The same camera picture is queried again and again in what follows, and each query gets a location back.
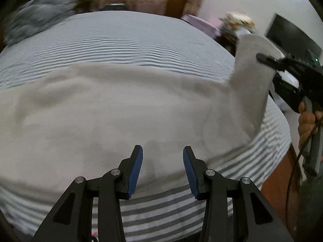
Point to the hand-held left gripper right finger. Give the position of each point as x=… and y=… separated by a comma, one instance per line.
x=189, y=175

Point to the folded blue-grey quilt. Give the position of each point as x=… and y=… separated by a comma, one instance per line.
x=37, y=17

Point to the grey striped bed sheet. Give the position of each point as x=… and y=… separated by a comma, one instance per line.
x=113, y=35

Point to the white fleece towel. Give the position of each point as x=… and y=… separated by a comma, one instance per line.
x=101, y=111

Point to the black television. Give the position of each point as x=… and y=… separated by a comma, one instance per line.
x=290, y=35

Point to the floral pillow stack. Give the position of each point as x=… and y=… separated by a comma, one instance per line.
x=237, y=21

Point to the dark storage box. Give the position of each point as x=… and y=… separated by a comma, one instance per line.
x=114, y=7

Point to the person's right hand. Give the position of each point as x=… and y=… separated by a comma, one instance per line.
x=305, y=123

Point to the pink purple pillow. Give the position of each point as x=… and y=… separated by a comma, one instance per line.
x=199, y=24

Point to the person's dark clothing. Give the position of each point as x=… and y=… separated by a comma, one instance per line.
x=313, y=206

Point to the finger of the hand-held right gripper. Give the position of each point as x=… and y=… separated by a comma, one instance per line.
x=270, y=61

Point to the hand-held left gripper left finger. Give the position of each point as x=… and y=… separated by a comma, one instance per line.
x=136, y=172

